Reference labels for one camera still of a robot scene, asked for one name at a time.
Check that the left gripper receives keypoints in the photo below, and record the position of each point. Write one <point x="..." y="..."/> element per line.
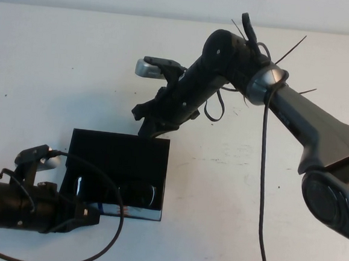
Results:
<point x="53" y="208"/>

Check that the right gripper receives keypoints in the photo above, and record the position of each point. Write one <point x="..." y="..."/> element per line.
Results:
<point x="179" y="106"/>

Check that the black glasses case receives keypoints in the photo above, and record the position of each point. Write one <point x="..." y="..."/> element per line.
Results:
<point x="115" y="150"/>

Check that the black framed glasses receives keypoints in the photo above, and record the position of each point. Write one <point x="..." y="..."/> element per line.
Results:
<point x="136" y="192"/>

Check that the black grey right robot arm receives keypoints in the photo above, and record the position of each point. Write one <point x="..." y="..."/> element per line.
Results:
<point x="314" y="117"/>

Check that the black zip tie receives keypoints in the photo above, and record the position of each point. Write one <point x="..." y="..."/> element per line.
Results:
<point x="307" y="91"/>
<point x="291" y="49"/>
<point x="238" y="28"/>

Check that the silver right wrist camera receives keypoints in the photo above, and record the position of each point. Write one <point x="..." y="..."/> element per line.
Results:
<point x="146" y="69"/>

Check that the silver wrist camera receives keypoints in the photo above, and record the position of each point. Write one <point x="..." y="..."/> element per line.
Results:
<point x="146" y="69"/>
<point x="49" y="163"/>

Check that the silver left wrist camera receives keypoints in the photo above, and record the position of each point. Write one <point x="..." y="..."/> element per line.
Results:
<point x="49" y="163"/>

